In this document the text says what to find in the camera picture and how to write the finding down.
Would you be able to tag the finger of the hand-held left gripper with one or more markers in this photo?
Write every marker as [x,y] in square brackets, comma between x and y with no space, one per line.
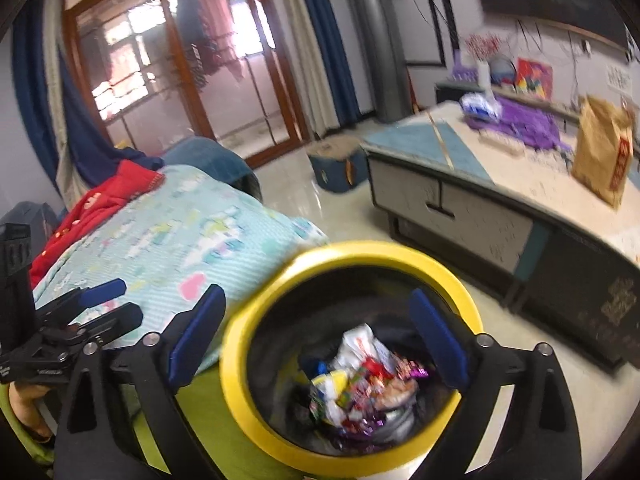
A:
[102,292]
[120,317]

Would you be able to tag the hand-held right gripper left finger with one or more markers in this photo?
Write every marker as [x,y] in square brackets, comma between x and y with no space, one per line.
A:
[195,340]

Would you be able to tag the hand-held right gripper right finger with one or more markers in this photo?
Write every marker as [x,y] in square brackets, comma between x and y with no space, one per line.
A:
[440,340]

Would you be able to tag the pile of candy wrappers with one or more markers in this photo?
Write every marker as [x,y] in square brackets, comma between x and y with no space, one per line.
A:
[405,371]

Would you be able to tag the white yellow packet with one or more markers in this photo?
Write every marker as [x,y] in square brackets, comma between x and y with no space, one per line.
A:
[332,385]

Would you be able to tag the yellow rimmed black trash bin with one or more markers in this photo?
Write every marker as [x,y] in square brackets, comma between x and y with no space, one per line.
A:
[350,255]

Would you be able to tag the person's left hand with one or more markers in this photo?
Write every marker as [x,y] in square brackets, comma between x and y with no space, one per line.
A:
[25,405]

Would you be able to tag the cartoon cat printed blanket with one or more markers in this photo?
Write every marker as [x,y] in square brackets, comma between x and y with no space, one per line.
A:
[175,240]

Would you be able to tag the red floral blanket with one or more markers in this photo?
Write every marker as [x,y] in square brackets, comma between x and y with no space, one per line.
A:
[100,195]

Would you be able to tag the blue sofa armrest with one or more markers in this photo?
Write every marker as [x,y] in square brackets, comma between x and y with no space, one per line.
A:
[210,160]

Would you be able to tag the blue curtain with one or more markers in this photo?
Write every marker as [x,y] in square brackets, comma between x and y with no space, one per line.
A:
[30,85]
[325,35]

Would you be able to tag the marble top coffee table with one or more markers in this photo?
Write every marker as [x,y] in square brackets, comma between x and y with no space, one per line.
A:
[530,175]

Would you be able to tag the beige curtain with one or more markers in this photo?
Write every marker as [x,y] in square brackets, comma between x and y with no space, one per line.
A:
[300,60]
[52,85]

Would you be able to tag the wooden sliding glass door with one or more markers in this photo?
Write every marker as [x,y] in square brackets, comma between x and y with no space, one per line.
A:
[150,100]

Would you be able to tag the blue storage stool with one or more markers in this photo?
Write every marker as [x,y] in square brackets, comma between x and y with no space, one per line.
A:
[335,170]

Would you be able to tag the white power strip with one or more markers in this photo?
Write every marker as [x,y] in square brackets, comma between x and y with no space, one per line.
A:
[500,142]

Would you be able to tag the purple bag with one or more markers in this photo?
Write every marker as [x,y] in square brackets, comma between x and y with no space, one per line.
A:
[525,120]

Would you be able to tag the white blue tissue pack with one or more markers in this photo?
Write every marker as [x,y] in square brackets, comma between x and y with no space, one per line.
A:
[477,105]

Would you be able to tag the dark television cabinet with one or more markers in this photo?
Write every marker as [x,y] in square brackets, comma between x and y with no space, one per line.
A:
[445,92]

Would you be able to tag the brown paper bag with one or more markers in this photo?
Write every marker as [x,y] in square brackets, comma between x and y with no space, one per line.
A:
[600,150]

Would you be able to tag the white vase red berries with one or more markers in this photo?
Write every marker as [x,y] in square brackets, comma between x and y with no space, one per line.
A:
[483,77]

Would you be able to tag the hanging dark garment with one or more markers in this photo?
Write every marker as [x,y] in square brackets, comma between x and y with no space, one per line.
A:
[192,35]

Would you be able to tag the colourful painting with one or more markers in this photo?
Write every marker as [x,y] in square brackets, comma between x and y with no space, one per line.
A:
[534,80]

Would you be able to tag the round framed ornament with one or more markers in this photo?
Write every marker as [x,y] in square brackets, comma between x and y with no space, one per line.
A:
[502,70]

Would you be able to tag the hanging pink garment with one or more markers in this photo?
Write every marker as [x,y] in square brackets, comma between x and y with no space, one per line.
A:
[217,20]

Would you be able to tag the grey tower air conditioner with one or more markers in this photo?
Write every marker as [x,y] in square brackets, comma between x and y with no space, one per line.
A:
[375,35]

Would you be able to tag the white paper wall note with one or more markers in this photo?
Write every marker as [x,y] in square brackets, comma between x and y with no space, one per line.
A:
[619,77]

